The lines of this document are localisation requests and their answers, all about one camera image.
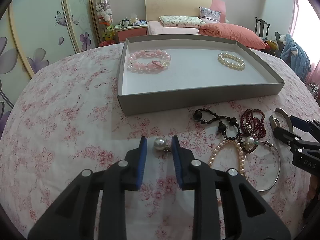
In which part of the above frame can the dark red bead bracelet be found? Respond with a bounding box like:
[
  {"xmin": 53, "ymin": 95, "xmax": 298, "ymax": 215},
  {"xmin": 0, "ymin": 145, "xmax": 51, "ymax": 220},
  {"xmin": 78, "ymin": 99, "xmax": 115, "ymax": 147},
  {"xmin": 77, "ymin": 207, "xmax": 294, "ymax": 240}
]
[{"xmin": 240, "ymin": 108, "xmax": 266, "ymax": 139}]

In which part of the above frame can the bed with beige headboard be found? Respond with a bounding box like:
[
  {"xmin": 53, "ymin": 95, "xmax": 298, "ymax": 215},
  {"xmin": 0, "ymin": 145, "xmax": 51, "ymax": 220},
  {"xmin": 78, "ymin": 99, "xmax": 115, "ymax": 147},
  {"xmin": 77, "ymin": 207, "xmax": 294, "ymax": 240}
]
[{"xmin": 144, "ymin": 0, "xmax": 251, "ymax": 36}]

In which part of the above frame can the black bead necklace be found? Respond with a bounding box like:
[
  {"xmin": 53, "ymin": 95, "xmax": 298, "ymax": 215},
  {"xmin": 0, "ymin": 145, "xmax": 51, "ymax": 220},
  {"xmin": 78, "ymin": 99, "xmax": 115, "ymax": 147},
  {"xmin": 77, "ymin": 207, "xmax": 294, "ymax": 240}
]
[{"xmin": 193, "ymin": 108, "xmax": 242, "ymax": 140}]

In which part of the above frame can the white pearl bracelet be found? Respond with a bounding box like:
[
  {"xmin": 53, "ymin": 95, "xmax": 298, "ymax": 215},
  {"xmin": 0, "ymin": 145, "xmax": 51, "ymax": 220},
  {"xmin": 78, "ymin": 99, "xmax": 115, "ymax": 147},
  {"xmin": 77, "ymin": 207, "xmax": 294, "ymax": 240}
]
[{"xmin": 217, "ymin": 51, "xmax": 246, "ymax": 72}]

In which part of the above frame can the grey cardboard tray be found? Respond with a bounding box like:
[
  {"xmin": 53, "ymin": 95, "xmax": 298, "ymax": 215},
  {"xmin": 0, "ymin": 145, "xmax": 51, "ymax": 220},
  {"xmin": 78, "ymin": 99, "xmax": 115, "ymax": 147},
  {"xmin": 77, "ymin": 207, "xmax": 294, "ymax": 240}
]
[{"xmin": 117, "ymin": 34, "xmax": 285, "ymax": 115}]

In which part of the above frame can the folded coral quilt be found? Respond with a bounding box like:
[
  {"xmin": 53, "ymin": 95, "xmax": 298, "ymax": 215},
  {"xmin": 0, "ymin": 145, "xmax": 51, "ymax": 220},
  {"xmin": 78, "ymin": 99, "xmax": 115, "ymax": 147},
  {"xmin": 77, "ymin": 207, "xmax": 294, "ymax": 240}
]
[{"xmin": 199, "ymin": 23, "xmax": 266, "ymax": 50}]

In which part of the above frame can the plush toy hanging rack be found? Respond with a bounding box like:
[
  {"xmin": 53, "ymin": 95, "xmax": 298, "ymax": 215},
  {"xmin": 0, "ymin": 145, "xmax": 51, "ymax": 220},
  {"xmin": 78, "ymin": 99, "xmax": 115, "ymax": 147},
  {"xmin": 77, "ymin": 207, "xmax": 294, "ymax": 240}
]
[{"xmin": 94, "ymin": 0, "xmax": 114, "ymax": 42}]

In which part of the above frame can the lilac patterned pillow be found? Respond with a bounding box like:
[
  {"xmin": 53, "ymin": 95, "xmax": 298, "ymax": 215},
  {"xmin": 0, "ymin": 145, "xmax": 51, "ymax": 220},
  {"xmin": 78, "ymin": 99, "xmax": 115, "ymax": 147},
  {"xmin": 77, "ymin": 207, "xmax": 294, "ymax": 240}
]
[{"xmin": 199, "ymin": 7, "xmax": 221, "ymax": 23}]

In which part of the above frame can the blue plush garment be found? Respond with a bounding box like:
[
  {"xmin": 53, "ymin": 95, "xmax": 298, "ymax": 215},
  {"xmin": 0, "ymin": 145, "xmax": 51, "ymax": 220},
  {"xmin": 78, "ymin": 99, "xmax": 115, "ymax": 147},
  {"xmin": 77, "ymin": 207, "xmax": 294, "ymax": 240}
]
[{"xmin": 280, "ymin": 34, "xmax": 311, "ymax": 82}]

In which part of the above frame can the pink bedside table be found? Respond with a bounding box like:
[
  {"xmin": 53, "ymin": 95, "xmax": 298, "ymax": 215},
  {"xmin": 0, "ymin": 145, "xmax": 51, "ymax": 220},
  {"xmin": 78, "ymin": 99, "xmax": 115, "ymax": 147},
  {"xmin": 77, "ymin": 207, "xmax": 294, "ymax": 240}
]
[{"xmin": 114, "ymin": 21, "xmax": 148, "ymax": 43}]

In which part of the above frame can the pink pearl bracelet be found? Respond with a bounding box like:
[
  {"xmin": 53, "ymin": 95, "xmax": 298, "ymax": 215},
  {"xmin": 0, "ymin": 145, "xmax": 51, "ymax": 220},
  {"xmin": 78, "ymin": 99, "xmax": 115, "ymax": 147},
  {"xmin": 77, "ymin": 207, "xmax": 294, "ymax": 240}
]
[{"xmin": 208, "ymin": 138, "xmax": 247, "ymax": 176}]

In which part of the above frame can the silver cuff bangle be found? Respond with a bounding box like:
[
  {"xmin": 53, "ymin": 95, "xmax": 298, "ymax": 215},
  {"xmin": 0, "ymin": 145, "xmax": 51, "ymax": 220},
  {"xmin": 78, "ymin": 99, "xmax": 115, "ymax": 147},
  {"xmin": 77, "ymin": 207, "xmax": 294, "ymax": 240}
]
[{"xmin": 269, "ymin": 107, "xmax": 293, "ymax": 132}]

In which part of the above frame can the pink floral tablecloth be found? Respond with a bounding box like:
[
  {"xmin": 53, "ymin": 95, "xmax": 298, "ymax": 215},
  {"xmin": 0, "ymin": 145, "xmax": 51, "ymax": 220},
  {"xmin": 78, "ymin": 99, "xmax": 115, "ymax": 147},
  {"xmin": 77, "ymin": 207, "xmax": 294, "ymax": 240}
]
[{"xmin": 1, "ymin": 44, "xmax": 319, "ymax": 239}]

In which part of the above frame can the sliding floral wardrobe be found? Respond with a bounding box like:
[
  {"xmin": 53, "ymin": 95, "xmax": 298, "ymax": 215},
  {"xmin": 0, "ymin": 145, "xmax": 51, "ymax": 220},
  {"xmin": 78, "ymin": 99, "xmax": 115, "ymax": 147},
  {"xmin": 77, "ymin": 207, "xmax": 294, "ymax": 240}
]
[{"xmin": 1, "ymin": 0, "xmax": 98, "ymax": 128}]

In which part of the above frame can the red waste basket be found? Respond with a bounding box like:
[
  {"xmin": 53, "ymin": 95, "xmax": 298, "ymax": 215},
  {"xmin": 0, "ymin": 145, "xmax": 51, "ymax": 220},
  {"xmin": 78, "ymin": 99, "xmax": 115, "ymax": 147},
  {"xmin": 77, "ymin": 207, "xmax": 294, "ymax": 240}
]
[{"xmin": 99, "ymin": 40, "xmax": 116, "ymax": 47}]

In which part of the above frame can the thin silver bangle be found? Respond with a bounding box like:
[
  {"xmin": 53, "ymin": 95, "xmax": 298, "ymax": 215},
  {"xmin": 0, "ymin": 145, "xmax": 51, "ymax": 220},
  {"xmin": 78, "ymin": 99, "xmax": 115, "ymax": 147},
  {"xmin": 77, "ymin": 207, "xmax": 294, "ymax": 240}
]
[{"xmin": 245, "ymin": 141, "xmax": 281, "ymax": 193}]

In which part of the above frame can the floral white pillow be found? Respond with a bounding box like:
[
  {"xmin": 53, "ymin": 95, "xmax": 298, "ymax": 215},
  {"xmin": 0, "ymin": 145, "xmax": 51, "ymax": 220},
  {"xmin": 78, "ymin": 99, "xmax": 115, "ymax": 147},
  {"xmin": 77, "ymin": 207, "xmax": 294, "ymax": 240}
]
[{"xmin": 159, "ymin": 16, "xmax": 205, "ymax": 28}]

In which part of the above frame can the person's right hand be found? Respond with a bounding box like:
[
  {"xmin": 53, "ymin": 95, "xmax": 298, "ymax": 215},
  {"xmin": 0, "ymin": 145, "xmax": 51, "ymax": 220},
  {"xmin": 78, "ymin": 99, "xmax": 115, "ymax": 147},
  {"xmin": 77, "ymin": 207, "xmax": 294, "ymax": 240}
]
[{"xmin": 308, "ymin": 174, "xmax": 319, "ymax": 201}]

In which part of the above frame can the dark wooden chair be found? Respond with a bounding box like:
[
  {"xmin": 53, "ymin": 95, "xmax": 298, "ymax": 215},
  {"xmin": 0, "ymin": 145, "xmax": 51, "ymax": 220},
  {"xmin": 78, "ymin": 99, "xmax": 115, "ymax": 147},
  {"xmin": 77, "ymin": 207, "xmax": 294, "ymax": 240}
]
[{"xmin": 254, "ymin": 17, "xmax": 271, "ymax": 38}]

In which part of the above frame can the pink crystal bead bracelet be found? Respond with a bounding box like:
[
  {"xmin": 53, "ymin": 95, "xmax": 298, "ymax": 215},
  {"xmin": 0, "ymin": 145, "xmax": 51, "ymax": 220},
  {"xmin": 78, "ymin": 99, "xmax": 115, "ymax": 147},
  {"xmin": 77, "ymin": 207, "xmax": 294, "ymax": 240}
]
[{"xmin": 127, "ymin": 49, "xmax": 172, "ymax": 75}]

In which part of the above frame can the pink curtain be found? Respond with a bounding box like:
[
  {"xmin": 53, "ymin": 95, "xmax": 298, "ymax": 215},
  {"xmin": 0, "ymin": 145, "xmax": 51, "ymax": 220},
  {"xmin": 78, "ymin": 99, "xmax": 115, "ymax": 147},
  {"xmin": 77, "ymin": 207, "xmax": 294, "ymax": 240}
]
[{"xmin": 293, "ymin": 0, "xmax": 319, "ymax": 85}]

